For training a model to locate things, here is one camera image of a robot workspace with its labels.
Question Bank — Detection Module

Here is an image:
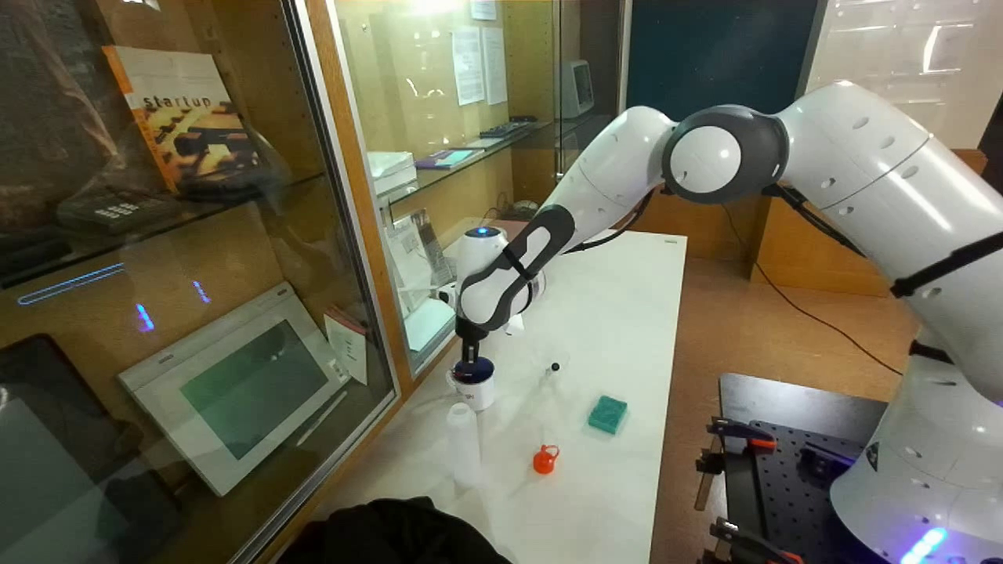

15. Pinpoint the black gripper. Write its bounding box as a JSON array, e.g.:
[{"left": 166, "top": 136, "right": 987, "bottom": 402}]
[{"left": 456, "top": 321, "right": 486, "bottom": 366}]

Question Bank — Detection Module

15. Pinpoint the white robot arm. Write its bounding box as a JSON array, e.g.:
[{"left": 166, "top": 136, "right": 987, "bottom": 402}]
[{"left": 456, "top": 83, "right": 1003, "bottom": 564}]

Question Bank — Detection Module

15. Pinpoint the white cup blue inside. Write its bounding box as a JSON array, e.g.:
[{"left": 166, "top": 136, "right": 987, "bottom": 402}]
[{"left": 451, "top": 356, "right": 495, "bottom": 412}]

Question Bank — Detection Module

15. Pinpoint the clear plastic cup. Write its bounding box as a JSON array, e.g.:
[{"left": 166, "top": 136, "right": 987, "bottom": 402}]
[{"left": 531, "top": 373, "right": 565, "bottom": 432}]

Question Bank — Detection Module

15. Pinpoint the white plastic bottle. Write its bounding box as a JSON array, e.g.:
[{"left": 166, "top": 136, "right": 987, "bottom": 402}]
[{"left": 446, "top": 403, "right": 482, "bottom": 485}]

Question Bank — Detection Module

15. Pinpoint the orange small funnel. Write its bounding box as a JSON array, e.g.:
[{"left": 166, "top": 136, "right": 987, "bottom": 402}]
[{"left": 531, "top": 444, "right": 560, "bottom": 476}]

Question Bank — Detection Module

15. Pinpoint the green sponge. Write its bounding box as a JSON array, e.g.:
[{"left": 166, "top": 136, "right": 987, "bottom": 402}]
[{"left": 588, "top": 394, "right": 628, "bottom": 436}]

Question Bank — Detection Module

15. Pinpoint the black cloth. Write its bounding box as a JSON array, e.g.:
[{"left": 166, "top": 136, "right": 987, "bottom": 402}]
[{"left": 279, "top": 499, "right": 510, "bottom": 564}]

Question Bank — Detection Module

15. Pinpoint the black perforated breadboard table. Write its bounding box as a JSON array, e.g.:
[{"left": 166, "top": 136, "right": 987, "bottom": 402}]
[{"left": 697, "top": 373, "right": 885, "bottom": 564}]

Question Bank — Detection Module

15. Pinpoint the yellow patterned book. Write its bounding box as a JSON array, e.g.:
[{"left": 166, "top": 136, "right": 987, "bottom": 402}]
[{"left": 103, "top": 43, "right": 267, "bottom": 198}]

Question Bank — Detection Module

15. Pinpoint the red handled clamp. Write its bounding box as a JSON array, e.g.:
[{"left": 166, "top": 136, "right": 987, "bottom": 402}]
[{"left": 707, "top": 418, "right": 782, "bottom": 451}]

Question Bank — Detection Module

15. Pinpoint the black cable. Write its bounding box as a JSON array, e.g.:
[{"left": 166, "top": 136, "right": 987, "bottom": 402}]
[{"left": 749, "top": 261, "right": 906, "bottom": 378}]

